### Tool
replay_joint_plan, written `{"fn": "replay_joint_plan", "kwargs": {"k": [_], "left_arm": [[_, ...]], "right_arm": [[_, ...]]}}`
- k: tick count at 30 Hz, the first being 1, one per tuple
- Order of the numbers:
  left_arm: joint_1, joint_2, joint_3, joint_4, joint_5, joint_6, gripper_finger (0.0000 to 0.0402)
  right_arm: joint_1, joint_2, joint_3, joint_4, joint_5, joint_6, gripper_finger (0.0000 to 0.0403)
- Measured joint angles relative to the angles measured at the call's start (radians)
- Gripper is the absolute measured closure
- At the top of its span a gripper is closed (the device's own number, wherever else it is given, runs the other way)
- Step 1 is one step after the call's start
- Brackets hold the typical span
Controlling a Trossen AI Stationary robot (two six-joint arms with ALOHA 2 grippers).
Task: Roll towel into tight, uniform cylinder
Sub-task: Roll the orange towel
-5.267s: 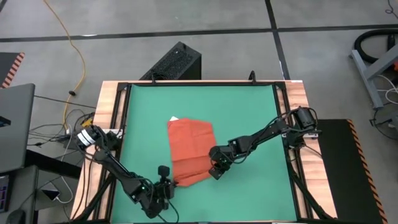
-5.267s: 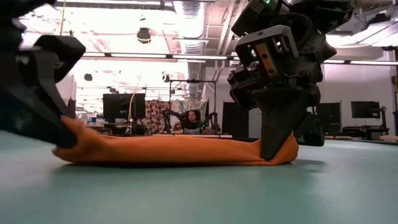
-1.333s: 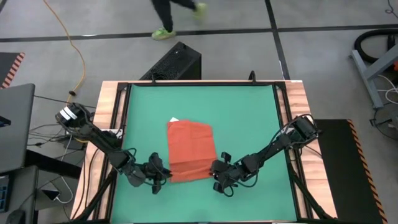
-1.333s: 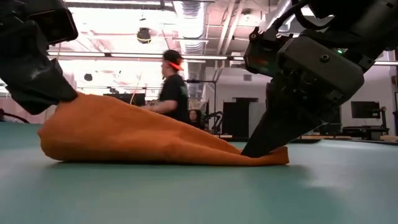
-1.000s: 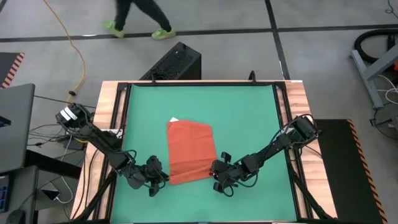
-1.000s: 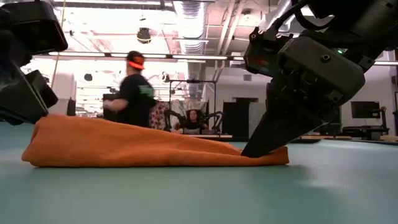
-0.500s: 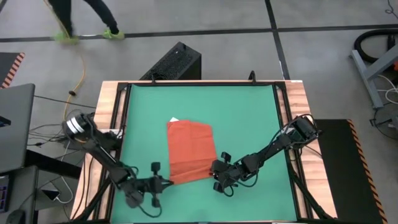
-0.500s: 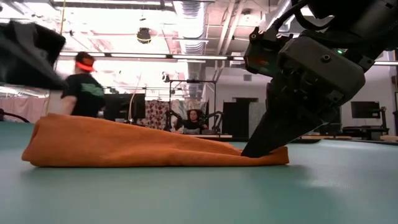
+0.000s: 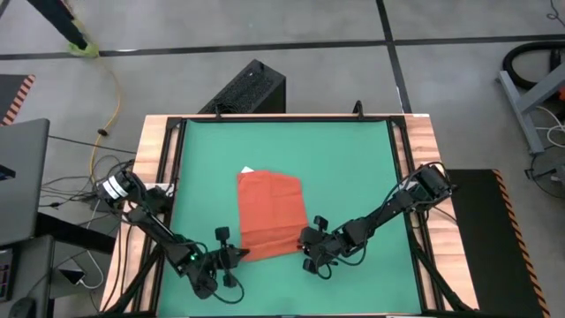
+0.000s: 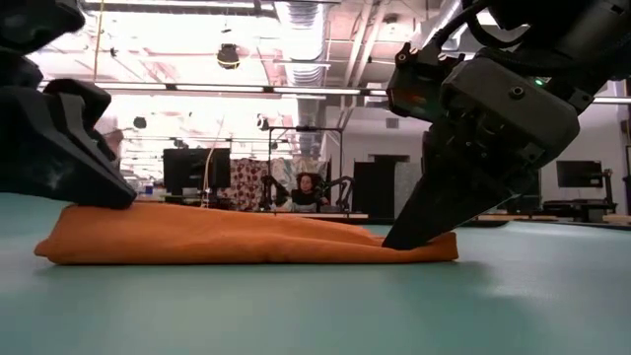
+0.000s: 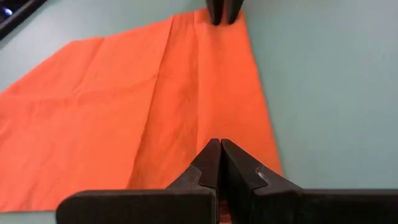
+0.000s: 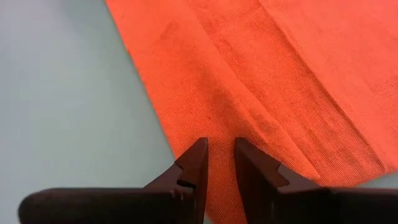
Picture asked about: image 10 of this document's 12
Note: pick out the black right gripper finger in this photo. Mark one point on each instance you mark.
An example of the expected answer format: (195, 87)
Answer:
(443, 212)

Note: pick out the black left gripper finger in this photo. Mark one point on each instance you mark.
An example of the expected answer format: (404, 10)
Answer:
(86, 96)
(49, 158)

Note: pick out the orange towel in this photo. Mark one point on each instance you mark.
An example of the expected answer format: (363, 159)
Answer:
(222, 236)

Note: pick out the black cabinet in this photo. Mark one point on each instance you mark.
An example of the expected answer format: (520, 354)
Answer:
(374, 187)

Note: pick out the black monitor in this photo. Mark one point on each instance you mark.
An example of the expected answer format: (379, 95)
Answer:
(189, 170)
(579, 173)

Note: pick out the black desk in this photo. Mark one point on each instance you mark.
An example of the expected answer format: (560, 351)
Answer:
(581, 207)

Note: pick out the ceiling light bar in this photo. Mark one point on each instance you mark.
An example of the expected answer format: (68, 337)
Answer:
(222, 88)

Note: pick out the person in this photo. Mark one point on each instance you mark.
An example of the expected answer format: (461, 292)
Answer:
(306, 185)

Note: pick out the patterned hanging cloth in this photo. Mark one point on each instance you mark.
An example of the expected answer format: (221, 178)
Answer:
(246, 182)

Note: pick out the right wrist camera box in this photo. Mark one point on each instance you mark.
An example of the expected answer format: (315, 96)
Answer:
(419, 93)

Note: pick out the wall air vent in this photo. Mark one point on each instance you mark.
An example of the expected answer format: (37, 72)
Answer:
(392, 123)

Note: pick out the black frame stand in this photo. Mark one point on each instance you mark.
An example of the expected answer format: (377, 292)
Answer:
(305, 128)

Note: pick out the silver ventilation duct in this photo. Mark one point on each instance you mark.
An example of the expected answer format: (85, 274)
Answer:
(303, 49)

